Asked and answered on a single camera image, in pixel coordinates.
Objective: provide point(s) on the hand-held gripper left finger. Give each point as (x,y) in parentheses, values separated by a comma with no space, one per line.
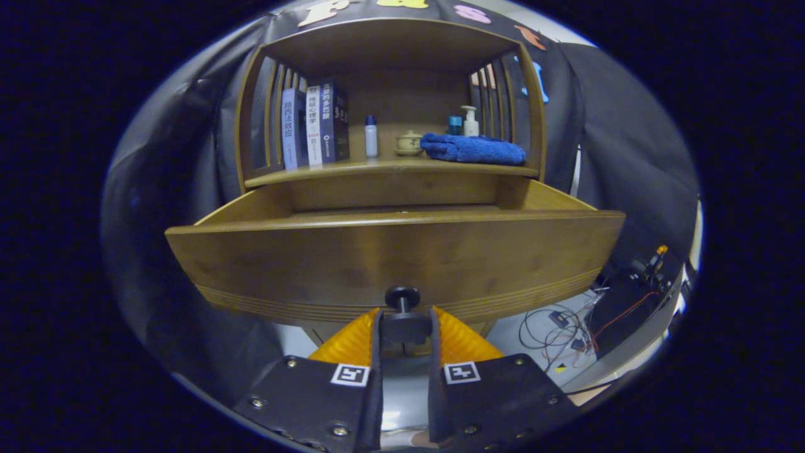
(375,409)

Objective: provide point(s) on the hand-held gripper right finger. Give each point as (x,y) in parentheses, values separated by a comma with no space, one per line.
(435,409)

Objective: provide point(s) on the wooden drawer with black knob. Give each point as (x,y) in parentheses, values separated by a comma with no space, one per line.
(377,258)

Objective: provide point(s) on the wooden countertop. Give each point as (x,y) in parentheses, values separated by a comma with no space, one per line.
(390,167)

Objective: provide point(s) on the wooden cabinet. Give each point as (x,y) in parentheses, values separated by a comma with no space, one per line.
(390,44)

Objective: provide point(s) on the grey side table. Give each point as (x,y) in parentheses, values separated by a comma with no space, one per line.
(629,365)

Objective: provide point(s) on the orange and black gripper tool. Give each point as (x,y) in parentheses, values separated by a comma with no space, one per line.
(648,264)

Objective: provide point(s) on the blue folded towel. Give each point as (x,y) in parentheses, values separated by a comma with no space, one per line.
(471,150)

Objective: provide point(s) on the beige lidded teacup with saucer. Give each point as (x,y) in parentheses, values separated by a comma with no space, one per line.
(409,143)

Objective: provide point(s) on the white bottle with blue cap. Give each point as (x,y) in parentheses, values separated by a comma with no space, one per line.
(371,138)

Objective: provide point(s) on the teal bottle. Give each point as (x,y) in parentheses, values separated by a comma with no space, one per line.
(455,126)

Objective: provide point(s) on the white pump bottle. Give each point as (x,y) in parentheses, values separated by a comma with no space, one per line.
(470,126)

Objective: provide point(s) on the white spine book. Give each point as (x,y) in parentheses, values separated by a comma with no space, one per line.
(314,126)

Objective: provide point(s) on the dark blue book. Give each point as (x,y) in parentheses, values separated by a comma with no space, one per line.
(333,119)

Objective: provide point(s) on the pale blue book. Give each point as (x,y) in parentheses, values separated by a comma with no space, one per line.
(288,129)

